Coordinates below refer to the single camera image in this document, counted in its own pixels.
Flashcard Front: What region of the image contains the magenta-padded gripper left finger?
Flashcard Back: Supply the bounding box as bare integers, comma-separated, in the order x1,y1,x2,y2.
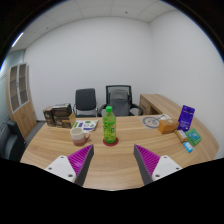
43,143,95,187

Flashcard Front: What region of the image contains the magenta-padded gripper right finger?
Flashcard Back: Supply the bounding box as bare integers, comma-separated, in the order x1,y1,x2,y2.
133,143,183,186

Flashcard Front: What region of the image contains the white and brown mug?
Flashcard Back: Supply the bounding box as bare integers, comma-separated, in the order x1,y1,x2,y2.
69,127,91,147

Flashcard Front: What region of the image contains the small blue box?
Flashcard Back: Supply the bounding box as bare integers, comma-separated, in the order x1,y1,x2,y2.
183,141,194,154

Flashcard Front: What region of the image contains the small tan box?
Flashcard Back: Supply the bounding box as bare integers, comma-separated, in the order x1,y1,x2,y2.
174,129,189,144

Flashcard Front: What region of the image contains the white printed paper sheet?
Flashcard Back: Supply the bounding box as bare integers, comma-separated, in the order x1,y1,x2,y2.
70,119,99,132

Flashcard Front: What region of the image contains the flat round red coaster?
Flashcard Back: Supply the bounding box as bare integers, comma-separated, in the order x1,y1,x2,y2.
102,136,120,147

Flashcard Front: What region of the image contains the round grey printed mat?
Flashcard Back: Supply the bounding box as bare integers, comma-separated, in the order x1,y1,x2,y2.
142,114,165,130

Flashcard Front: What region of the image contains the green flat box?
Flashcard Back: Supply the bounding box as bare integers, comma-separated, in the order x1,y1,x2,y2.
185,128,203,147

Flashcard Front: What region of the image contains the dark brown cardboard box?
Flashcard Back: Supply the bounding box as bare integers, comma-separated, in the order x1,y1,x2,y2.
42,102,77,129

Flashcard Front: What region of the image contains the green drink bottle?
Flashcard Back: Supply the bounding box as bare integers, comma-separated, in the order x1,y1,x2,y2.
102,105,118,145

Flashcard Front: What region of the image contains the purple upright box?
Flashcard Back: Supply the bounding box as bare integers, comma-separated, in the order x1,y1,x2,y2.
177,104,196,132

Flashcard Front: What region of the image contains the wooden side desk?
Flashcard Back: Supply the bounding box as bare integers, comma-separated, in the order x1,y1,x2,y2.
138,93,183,118

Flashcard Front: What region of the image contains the black office chair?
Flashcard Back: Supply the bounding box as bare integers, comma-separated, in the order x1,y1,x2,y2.
72,87,100,118

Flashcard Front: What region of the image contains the dark grey armchair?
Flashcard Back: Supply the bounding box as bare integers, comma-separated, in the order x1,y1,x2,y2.
0,119,27,163

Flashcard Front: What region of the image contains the grey mesh office chair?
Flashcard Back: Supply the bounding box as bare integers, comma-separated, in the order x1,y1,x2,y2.
97,84,144,118

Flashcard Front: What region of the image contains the wooden cabinet with glass doors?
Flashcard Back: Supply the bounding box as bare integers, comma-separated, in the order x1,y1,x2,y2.
5,62,38,139

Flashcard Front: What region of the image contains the ceiling light strip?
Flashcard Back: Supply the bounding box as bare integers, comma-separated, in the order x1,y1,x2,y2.
11,31,25,49

